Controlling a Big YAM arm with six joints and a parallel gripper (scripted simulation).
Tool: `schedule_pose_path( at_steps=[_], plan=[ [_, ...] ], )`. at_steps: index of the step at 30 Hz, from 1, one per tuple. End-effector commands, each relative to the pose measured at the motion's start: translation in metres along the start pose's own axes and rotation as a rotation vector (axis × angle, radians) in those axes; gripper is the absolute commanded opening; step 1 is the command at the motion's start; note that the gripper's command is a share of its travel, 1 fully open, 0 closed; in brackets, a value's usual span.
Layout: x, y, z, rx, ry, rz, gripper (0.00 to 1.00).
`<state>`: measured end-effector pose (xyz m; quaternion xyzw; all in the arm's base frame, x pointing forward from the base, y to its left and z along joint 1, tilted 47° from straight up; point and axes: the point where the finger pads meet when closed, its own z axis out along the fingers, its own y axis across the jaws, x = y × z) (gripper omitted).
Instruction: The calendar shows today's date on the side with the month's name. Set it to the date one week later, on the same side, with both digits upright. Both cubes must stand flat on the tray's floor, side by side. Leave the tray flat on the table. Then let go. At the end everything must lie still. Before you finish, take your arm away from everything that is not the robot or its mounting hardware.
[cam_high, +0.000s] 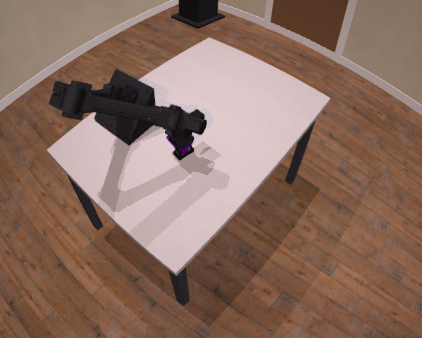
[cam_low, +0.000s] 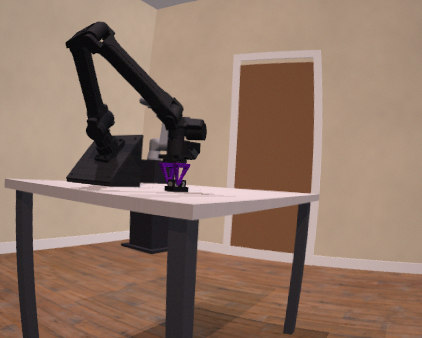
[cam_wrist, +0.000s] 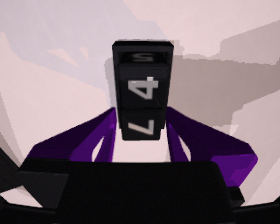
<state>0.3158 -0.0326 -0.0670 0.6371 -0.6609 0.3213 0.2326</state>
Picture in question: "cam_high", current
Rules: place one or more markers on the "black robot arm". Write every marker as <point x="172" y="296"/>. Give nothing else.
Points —
<point x="77" y="102"/>

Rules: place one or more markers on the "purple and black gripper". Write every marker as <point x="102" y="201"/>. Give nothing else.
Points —
<point x="176" y="138"/>

